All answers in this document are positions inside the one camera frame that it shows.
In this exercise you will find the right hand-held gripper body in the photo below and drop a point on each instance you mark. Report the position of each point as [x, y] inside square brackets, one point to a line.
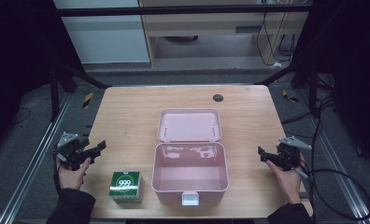
[290, 152]

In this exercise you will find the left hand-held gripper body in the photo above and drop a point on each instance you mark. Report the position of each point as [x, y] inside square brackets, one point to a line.
[69, 149]

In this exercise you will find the person's left hand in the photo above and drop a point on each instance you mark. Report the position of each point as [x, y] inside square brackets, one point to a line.
[71, 177]

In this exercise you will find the person's right hand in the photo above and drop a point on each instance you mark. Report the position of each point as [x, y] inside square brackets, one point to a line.
[287, 183]

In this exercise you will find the yellow black floor tape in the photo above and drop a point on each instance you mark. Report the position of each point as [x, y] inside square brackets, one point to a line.
[289, 97]
[87, 100]

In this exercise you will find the green medicine box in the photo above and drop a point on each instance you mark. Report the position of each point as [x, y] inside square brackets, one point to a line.
[125, 186]

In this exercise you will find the black metal stand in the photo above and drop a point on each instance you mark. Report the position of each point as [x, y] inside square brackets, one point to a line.
[312, 90]
[54, 93]

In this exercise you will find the dark round table grommet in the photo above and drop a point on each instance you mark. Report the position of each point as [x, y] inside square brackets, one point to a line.
[218, 98]

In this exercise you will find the pink plastic box with lid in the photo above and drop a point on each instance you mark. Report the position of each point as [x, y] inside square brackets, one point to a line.
[189, 161]

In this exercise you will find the white plug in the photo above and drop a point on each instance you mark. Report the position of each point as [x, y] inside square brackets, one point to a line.
[277, 64]

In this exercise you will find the dark curtain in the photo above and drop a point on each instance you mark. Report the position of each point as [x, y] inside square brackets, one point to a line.
[18, 62]
[354, 77]

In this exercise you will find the white cabinet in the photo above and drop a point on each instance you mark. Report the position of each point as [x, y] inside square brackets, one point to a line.
[105, 37]

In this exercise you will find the wooden desk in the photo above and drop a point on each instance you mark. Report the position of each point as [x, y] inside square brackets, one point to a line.
[205, 26]

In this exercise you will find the aluminium floor rail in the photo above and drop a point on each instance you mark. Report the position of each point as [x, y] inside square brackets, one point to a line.
[36, 155]
[338, 174]

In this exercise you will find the black horizontal frame bar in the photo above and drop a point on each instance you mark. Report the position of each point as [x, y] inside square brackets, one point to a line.
[173, 10]

